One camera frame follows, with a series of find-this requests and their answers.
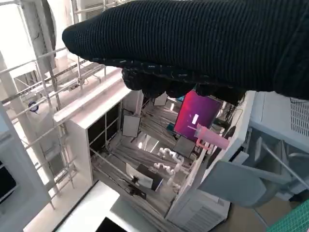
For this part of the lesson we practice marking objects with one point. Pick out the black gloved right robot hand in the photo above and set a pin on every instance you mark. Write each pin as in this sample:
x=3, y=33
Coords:
x=193, y=43

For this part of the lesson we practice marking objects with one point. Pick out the purple lit monitor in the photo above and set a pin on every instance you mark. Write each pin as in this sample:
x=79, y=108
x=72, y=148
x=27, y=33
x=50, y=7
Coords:
x=193, y=111

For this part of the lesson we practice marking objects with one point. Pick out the pink plastic bottle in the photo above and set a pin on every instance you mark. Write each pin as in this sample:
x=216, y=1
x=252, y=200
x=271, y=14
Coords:
x=212, y=137

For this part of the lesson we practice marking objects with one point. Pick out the small white-screen monitor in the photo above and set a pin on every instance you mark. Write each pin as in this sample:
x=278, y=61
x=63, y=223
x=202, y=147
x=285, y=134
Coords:
x=131, y=124

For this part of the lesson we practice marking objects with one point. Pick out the small grey-screen monitor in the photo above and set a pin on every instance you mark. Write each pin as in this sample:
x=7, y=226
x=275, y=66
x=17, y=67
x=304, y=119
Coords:
x=184, y=147

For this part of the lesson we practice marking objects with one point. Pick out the white mesh-front air unit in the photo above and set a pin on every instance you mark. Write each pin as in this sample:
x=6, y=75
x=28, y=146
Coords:
x=272, y=113

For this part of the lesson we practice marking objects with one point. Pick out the dark laptop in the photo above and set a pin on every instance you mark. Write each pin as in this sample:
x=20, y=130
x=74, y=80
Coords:
x=144, y=177

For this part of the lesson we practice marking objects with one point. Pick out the grey office chair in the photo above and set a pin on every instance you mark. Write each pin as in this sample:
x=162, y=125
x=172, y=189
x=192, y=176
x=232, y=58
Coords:
x=231, y=181

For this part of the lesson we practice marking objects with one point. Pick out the white desk cabinet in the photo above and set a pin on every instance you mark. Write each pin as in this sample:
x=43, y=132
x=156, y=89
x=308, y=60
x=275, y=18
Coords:
x=77, y=135

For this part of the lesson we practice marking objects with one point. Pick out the white louvred air unit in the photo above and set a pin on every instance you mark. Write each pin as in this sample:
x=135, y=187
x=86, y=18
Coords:
x=200, y=212

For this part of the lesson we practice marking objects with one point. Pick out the black flat screen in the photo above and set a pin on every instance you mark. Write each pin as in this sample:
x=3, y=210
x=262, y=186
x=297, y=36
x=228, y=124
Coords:
x=108, y=226
x=6, y=183

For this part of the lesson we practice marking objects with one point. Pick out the green cutting mat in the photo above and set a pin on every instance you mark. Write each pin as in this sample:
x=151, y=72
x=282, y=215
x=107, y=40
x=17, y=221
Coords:
x=294, y=220

